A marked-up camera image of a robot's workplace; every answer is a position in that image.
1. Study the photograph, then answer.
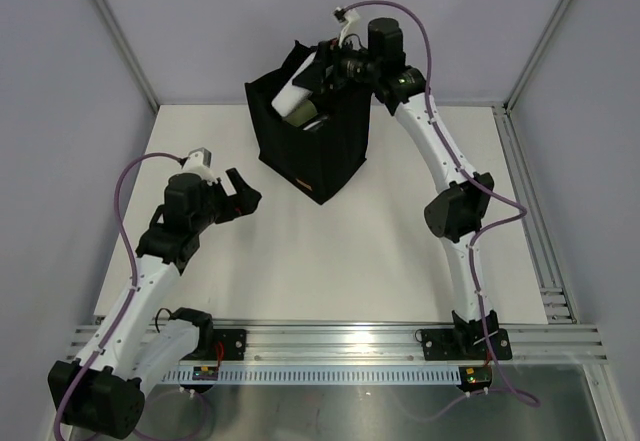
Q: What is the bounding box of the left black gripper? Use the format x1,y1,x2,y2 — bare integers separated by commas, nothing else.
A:
190,169,260,233

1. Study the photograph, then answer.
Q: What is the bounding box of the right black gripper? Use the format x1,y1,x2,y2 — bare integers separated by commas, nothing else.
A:
293,31,382,94

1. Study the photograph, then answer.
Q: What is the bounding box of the cream white bottle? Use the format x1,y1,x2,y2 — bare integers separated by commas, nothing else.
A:
271,52,316,118

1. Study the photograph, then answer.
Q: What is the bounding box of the green bottle white cap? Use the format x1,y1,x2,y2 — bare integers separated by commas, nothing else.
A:
283,100,318,128

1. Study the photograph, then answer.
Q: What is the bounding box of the silver metallic bottle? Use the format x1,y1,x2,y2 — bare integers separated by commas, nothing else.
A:
301,116,331,133

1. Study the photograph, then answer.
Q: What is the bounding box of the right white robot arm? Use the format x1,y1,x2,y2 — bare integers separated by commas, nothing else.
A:
272,17,500,360

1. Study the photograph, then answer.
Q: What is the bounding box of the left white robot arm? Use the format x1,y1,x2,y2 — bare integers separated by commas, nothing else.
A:
47,168,262,439

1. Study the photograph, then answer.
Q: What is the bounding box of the black canvas bag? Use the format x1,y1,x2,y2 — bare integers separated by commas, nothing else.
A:
245,42,372,204

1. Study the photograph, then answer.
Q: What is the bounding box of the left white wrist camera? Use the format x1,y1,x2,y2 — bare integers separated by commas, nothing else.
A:
181,147,218,184

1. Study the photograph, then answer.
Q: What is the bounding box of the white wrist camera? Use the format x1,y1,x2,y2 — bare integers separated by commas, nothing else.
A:
181,147,218,184
333,7,360,47

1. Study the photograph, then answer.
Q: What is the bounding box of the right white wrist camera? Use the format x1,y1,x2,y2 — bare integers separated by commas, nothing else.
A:
333,7,360,47

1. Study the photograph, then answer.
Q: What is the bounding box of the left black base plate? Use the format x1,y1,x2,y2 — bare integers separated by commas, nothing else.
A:
196,328,247,361

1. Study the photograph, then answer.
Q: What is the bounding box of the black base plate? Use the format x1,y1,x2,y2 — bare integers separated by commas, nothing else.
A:
196,328,247,361
414,327,513,361

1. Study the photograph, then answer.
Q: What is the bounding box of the white slotted cable duct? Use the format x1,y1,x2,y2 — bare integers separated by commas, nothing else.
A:
160,365,461,386

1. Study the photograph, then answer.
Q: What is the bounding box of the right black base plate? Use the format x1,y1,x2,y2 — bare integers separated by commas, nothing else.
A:
414,327,513,361

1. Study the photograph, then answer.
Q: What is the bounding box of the left aluminium frame post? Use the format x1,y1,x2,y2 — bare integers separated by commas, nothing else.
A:
90,0,161,114

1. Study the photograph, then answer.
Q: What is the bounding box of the aluminium frame post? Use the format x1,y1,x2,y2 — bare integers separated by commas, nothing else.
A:
90,0,161,114
502,0,574,114

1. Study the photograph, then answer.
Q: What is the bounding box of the right aluminium frame post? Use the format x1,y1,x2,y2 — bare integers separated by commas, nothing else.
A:
502,0,574,114

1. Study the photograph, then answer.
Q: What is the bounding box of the aluminium mounting rail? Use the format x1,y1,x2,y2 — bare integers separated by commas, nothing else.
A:
64,105,609,367

